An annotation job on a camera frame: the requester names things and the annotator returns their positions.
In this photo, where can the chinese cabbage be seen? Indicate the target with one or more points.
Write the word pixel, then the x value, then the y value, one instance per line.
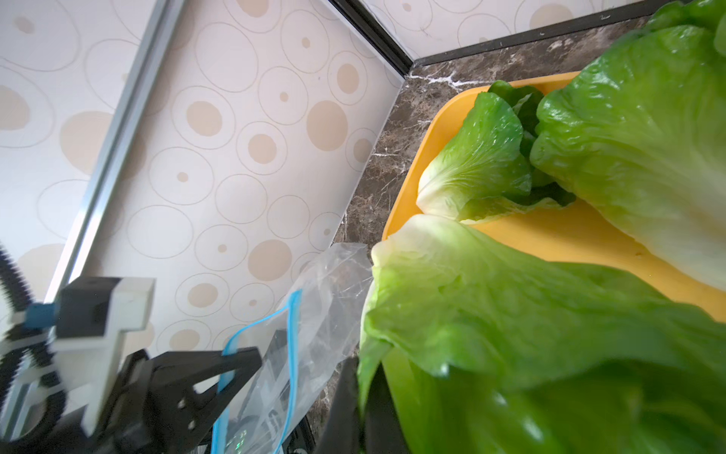
pixel 484 172
pixel 639 134
pixel 490 350

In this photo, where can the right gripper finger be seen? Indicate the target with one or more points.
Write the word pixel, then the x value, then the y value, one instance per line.
pixel 341 434

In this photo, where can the left slanted aluminium bar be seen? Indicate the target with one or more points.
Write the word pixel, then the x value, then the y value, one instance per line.
pixel 165 19

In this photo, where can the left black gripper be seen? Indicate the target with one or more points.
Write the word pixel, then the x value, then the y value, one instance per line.
pixel 167 404

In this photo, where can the clear zipper bag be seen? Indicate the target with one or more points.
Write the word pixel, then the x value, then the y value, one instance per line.
pixel 301 343

